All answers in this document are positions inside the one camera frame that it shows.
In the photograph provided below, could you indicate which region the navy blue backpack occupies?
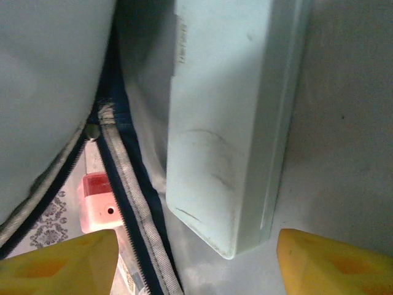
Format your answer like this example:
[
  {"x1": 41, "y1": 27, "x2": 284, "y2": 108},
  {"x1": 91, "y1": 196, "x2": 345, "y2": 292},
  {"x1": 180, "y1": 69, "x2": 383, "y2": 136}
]
[{"x1": 0, "y1": 0, "x2": 393, "y2": 295}]

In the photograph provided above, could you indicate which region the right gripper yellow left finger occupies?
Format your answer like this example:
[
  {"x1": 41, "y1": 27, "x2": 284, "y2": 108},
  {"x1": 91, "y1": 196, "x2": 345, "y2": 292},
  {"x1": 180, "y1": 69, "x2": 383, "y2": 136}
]
[{"x1": 0, "y1": 229, "x2": 120, "y2": 295}]

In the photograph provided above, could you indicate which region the light blue pencil case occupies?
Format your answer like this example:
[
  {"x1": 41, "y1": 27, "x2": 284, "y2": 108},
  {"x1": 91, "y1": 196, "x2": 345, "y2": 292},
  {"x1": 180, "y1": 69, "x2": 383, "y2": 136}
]
[{"x1": 165, "y1": 0, "x2": 311, "y2": 261}]

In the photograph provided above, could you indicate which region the pink soft object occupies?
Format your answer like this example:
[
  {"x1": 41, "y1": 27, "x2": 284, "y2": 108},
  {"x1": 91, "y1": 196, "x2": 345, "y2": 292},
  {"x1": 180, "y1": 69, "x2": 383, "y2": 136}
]
[{"x1": 77, "y1": 171, "x2": 124, "y2": 235}]

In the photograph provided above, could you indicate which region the small clear plastic case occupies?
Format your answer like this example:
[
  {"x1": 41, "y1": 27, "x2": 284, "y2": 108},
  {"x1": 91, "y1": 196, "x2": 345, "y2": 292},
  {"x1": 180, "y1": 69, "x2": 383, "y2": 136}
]
[{"x1": 115, "y1": 233, "x2": 148, "y2": 295}]

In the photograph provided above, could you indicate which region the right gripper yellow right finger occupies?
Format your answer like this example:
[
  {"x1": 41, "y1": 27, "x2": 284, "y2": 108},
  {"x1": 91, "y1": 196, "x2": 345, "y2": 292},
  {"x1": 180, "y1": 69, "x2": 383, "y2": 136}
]
[{"x1": 275, "y1": 227, "x2": 393, "y2": 295}]

